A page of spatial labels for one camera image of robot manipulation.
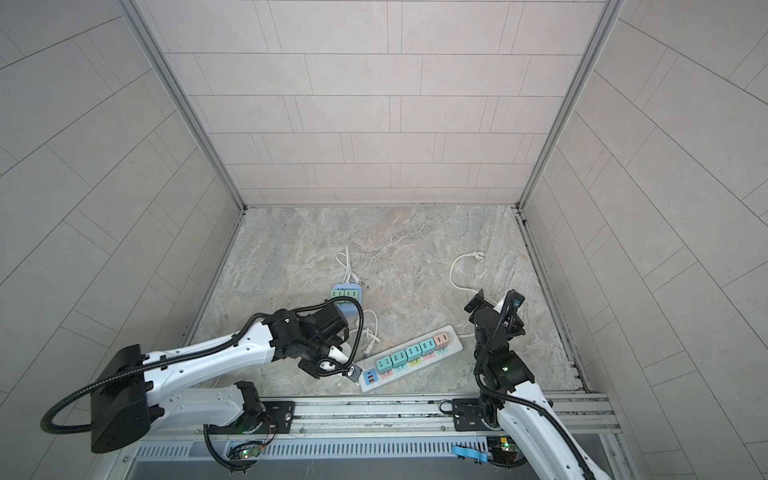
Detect pink plug adapter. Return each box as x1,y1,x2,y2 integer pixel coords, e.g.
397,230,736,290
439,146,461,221
432,332,450,350

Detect white long power strip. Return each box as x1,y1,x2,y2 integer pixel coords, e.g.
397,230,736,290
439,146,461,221
358,325,464,394

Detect teal blue plug adapter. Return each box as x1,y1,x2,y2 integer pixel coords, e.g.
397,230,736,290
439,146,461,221
375,356,393,375

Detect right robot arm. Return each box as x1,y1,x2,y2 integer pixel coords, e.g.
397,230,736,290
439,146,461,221
464,290,609,479

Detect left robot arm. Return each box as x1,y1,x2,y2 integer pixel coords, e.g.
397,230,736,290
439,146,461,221
40,295,365,473

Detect white square power socket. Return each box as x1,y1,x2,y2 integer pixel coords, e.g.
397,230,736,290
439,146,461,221
320,343,349,371

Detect blue square power socket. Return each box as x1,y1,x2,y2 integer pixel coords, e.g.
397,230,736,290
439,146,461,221
331,283,362,317

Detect right circuit board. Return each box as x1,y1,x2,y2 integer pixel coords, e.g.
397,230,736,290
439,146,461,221
486,436,523,467

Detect circuit board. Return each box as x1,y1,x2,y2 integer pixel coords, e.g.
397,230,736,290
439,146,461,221
227,441,264,463
486,436,523,467

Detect blue tape piece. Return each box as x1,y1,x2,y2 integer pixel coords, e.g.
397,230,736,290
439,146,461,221
452,445,489,464

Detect left circuit board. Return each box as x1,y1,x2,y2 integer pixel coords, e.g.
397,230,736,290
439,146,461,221
227,441,264,463

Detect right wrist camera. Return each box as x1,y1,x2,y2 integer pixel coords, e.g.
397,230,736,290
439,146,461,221
494,289,525,317

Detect power strip white cable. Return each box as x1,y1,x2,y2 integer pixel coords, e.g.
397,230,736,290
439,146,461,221
448,250,486,340

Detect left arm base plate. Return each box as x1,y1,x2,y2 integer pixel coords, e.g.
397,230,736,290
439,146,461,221
229,401,296,435

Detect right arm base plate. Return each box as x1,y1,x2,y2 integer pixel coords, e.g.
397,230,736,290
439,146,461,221
450,395,499,432

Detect blue socket white cable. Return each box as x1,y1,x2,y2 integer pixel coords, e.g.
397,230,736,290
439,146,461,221
334,243,364,286

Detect aluminium rail frame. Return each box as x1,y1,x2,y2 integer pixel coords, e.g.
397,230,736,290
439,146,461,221
115,387,619,448

